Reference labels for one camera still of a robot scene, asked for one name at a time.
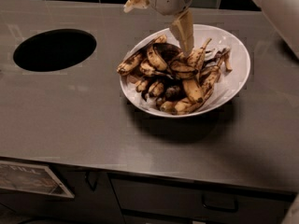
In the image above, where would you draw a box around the white oval bowl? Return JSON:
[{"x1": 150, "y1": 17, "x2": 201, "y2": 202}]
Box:
[{"x1": 120, "y1": 24, "x2": 250, "y2": 118}]

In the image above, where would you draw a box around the black drawer handle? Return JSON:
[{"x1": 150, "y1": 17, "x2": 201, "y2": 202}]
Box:
[{"x1": 201, "y1": 194, "x2": 239, "y2": 213}]

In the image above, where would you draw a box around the dark spotted curved banana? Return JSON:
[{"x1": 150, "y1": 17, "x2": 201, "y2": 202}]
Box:
[{"x1": 147, "y1": 43, "x2": 181, "y2": 71}]

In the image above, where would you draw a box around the spotted banana bottom rim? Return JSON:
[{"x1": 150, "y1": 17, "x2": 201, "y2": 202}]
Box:
[{"x1": 160, "y1": 89, "x2": 214, "y2": 115}]

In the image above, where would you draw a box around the round counter trash opening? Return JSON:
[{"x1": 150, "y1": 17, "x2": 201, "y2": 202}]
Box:
[{"x1": 13, "y1": 29, "x2": 97, "y2": 72}]

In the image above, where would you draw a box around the framed sign on cabinet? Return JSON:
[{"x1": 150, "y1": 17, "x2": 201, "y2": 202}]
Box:
[{"x1": 0, "y1": 161, "x2": 75, "y2": 198}]

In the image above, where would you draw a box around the grey cabinet drawer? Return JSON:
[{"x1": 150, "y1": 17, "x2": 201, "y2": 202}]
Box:
[{"x1": 111, "y1": 178, "x2": 295, "y2": 224}]

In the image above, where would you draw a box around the black cabinet door handle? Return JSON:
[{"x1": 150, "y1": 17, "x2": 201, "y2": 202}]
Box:
[{"x1": 85, "y1": 171, "x2": 99, "y2": 191}]

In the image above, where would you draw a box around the spotted banana front centre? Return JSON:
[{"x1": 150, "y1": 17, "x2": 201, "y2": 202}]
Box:
[{"x1": 182, "y1": 78, "x2": 204, "y2": 103}]

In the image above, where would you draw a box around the long spotted banana left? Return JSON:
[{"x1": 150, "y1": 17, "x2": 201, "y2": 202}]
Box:
[{"x1": 117, "y1": 35, "x2": 167, "y2": 76}]

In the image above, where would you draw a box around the upright spotted banana with stem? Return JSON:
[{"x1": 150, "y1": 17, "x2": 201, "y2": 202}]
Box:
[{"x1": 187, "y1": 38, "x2": 211, "y2": 72}]

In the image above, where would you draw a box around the dark banana peel right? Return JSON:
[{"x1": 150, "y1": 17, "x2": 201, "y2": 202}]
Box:
[{"x1": 205, "y1": 47, "x2": 233, "y2": 72}]

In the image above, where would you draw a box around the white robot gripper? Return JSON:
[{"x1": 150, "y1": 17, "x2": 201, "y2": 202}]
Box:
[{"x1": 123, "y1": 0, "x2": 194, "y2": 57}]

